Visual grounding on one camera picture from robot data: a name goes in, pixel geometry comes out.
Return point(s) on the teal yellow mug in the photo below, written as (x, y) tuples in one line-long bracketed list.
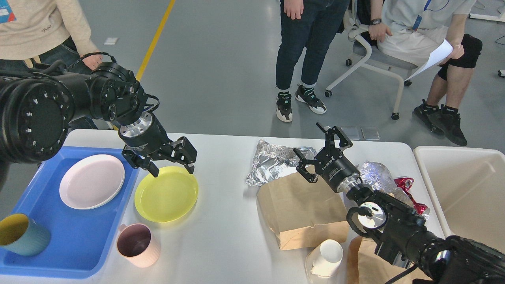
[(21, 235)]

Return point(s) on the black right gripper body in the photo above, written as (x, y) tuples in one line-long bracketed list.
[(336, 170)]

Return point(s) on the seated person in white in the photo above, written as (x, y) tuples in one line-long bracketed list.
[(410, 30)]

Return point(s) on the white paper sheets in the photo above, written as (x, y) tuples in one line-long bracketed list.
[(437, 56)]

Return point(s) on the pink plate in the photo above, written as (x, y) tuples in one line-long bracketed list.
[(92, 182)]

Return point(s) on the person in dark jeans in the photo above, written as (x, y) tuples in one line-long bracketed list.
[(307, 26)]

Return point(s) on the beige plastic bin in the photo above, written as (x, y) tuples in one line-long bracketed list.
[(467, 189)]

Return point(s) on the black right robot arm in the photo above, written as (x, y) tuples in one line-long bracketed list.
[(398, 230)]

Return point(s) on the person in beige sweater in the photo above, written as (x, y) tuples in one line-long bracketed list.
[(43, 32)]

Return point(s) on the white paper cup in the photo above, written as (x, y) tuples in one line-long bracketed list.
[(323, 263)]

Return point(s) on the pink ribbed mug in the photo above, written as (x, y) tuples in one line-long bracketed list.
[(138, 245)]

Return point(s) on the crumpled foil ball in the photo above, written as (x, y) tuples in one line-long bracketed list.
[(378, 176)]

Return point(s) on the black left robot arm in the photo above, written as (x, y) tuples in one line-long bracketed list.
[(37, 107)]

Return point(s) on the crumpled aluminium foil sheet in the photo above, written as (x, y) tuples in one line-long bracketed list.
[(271, 162)]

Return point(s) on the white grey office chair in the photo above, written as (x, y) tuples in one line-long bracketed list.
[(370, 57)]

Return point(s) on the brown paper bag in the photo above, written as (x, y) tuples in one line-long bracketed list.
[(364, 267), (302, 214)]

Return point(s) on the blue plastic tray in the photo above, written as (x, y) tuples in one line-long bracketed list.
[(80, 239)]

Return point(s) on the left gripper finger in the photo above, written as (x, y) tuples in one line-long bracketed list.
[(183, 152), (137, 161)]

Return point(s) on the yellow plastic plate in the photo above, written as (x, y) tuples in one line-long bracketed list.
[(167, 197)]

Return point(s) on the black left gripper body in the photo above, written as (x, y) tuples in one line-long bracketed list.
[(145, 136)]

